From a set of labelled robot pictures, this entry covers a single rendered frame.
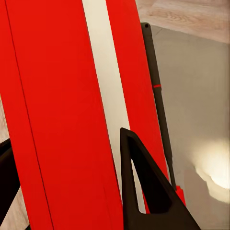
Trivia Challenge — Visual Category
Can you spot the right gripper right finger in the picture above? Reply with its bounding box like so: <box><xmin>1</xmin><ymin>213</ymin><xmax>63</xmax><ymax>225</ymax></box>
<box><xmin>120</xmin><ymin>127</ymin><xmax>201</xmax><ymax>230</ymax></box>

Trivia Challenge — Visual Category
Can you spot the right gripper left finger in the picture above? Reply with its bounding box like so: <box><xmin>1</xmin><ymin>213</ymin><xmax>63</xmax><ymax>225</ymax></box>
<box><xmin>0</xmin><ymin>138</ymin><xmax>21</xmax><ymax>226</ymax></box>

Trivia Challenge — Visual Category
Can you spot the radio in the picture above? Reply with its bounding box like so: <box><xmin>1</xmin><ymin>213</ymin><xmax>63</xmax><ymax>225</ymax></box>
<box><xmin>0</xmin><ymin>0</ymin><xmax>186</xmax><ymax>230</ymax></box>

